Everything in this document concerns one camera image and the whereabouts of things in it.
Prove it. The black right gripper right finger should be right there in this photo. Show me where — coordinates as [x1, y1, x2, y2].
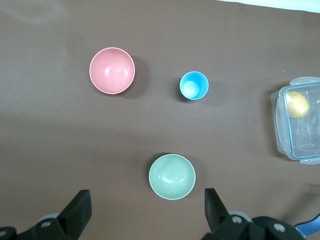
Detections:
[204, 187, 251, 240]

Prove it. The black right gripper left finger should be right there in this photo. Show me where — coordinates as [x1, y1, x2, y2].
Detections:
[57, 189, 93, 240]

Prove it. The sage green bowl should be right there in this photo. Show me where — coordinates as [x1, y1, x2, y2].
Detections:
[148, 153, 197, 201]

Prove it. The pink bowl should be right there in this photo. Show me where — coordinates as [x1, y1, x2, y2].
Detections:
[89, 46, 136, 95]

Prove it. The clear plastic lidded container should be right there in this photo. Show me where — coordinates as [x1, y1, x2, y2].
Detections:
[271, 76, 320, 165]

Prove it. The blue cup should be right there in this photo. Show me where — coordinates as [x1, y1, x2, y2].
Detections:
[179, 71, 210, 101]

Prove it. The yellow lemon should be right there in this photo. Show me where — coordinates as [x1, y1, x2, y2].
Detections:
[285, 91, 310, 119]

